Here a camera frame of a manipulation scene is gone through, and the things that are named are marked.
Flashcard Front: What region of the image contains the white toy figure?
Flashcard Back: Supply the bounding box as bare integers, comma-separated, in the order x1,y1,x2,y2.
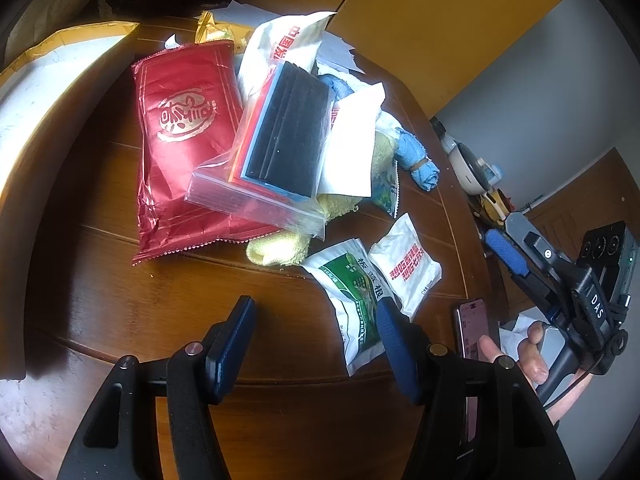
430,117,503,196

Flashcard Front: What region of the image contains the white plastic bag red text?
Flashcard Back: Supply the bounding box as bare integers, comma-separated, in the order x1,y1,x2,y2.
238,11,334,103

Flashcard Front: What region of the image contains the red foil snack bag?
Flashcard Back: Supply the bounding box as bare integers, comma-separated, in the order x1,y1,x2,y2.
132,40,274,264

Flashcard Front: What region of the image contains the clear zip bag with sponges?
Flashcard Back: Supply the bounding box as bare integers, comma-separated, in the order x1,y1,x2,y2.
186,62,334,238

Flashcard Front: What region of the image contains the person's right hand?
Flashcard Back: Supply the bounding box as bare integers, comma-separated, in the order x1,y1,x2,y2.
478,321,593,425

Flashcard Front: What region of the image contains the blue rolled cloth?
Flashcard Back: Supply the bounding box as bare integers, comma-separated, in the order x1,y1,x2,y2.
318,65,439,192

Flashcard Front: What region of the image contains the yellow cardboard box tray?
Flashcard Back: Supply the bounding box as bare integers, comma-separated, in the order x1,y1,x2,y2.
0,20,140,196

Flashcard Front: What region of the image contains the yellow toy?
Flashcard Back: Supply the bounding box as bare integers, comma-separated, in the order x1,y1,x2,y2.
480,188,516,226

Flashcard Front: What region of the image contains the gold foil packet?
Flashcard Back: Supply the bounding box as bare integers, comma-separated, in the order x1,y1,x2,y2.
194,11,254,54

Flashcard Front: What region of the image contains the yellow wooden cabinet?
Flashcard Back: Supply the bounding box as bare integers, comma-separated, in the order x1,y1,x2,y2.
330,0,562,116

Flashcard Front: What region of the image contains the white folded paper bag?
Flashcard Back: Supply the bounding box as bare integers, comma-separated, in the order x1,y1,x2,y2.
318,82,385,197

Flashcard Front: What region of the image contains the white packet red text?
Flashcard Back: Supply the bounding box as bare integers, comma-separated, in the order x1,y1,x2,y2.
369,214,442,320

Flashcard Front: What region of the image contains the smartphone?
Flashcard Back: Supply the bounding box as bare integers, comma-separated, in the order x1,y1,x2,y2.
454,298,490,443

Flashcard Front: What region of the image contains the green white medicine packet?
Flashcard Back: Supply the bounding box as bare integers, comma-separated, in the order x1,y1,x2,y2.
302,238,395,376

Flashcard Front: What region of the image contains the yellow fluffy cloth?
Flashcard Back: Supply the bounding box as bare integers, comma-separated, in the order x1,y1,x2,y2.
246,130,399,266

